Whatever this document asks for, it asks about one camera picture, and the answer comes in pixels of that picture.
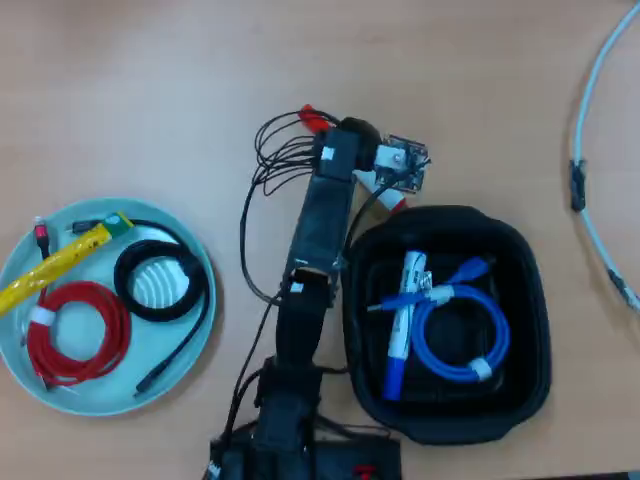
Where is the white pen with red cap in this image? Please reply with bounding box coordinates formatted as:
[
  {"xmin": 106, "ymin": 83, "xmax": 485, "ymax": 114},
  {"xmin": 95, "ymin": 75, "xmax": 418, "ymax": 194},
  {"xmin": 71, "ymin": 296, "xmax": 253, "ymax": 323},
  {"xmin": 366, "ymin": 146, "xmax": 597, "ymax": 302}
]
[{"xmin": 355, "ymin": 172, "xmax": 409, "ymax": 214}]

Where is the pale green bowl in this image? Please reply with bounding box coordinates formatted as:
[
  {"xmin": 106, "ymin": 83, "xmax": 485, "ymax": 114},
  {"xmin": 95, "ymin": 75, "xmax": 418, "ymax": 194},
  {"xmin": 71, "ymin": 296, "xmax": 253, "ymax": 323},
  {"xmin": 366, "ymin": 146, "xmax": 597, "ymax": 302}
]
[{"xmin": 0, "ymin": 197, "xmax": 222, "ymax": 418}]

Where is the black storage case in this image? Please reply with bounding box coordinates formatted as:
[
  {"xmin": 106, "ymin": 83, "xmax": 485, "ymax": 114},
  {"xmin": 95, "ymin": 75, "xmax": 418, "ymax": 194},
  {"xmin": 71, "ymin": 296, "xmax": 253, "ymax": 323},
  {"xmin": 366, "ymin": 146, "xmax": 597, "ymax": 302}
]
[{"xmin": 342, "ymin": 204, "xmax": 553, "ymax": 447}]

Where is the red wire connector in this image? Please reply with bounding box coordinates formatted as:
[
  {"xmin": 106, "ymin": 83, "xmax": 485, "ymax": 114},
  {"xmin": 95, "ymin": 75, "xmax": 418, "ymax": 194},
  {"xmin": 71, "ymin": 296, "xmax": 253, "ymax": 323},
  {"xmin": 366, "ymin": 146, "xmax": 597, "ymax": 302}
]
[{"xmin": 298, "ymin": 103, "xmax": 342, "ymax": 135}]

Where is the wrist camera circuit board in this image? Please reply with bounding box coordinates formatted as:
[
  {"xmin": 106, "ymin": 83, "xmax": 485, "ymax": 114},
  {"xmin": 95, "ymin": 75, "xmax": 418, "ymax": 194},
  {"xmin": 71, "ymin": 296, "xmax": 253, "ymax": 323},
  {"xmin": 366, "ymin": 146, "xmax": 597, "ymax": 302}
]
[{"xmin": 374, "ymin": 133, "xmax": 433, "ymax": 194}]

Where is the white cable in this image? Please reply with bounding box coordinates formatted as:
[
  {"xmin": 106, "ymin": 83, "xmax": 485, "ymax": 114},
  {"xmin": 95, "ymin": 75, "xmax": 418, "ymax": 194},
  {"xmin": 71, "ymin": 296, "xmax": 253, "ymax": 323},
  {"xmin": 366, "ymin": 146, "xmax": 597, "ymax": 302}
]
[{"xmin": 569, "ymin": 0, "xmax": 640, "ymax": 314}]

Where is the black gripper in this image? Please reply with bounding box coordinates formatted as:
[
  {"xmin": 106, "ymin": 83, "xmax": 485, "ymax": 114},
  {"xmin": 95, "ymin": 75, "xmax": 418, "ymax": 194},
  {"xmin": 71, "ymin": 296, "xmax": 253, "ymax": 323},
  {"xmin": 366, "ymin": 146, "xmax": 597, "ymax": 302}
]
[{"xmin": 311, "ymin": 116, "xmax": 382, "ymax": 177}]

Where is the coiled red cable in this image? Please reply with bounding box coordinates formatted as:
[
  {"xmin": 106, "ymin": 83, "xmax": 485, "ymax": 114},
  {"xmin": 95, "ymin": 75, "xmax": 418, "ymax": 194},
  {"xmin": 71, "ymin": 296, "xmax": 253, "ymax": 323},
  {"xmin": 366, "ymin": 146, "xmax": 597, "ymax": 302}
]
[{"xmin": 21, "ymin": 215, "xmax": 133, "ymax": 392}]

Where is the coiled black cable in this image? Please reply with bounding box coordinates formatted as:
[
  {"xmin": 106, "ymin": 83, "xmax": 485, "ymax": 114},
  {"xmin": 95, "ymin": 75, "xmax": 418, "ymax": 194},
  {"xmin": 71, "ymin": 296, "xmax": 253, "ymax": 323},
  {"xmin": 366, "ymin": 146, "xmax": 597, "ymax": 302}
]
[{"xmin": 64, "ymin": 218, "xmax": 212, "ymax": 400}]

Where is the white marker with blue cap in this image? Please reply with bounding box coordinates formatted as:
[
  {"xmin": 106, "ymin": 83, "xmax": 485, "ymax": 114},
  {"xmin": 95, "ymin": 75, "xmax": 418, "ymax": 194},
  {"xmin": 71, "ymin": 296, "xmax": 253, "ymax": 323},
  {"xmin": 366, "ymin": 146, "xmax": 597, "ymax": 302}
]
[{"xmin": 382, "ymin": 249, "xmax": 430, "ymax": 402}]

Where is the coiled blue cable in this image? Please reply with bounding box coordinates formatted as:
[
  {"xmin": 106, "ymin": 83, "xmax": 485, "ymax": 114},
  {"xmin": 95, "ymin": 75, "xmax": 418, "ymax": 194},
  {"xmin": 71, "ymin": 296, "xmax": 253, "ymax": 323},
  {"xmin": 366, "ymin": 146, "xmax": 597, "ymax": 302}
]
[{"xmin": 367, "ymin": 255, "xmax": 512, "ymax": 384}]

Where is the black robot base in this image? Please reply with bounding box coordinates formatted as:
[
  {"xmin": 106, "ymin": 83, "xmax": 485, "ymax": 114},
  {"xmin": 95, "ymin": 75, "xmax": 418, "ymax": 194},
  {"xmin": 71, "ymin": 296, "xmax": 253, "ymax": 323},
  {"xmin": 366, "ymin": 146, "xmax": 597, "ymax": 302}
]
[{"xmin": 208, "ymin": 422, "xmax": 404, "ymax": 480}]

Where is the yellow sachet stick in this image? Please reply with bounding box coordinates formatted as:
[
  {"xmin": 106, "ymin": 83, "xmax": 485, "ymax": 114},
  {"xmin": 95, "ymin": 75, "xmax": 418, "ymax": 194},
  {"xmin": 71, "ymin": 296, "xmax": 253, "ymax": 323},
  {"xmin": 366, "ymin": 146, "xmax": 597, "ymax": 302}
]
[{"xmin": 0, "ymin": 210, "xmax": 135, "ymax": 318}]

